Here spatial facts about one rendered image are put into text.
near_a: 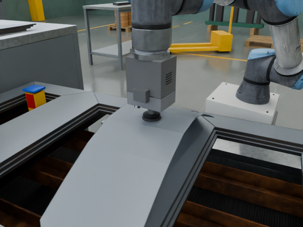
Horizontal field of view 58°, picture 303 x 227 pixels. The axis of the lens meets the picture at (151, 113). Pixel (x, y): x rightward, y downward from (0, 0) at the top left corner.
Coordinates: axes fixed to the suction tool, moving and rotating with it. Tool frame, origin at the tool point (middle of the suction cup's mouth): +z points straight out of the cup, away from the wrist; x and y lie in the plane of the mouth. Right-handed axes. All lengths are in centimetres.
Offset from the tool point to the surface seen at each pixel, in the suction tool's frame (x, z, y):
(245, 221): 8.0, 25.2, 22.4
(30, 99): 11, 12, -63
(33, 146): -8.3, 13.7, -34.7
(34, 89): 13, 9, -61
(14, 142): -10.7, 12.6, -39.8
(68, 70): 53, 15, -88
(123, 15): 611, 54, -479
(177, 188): -3.1, 12.8, 8.8
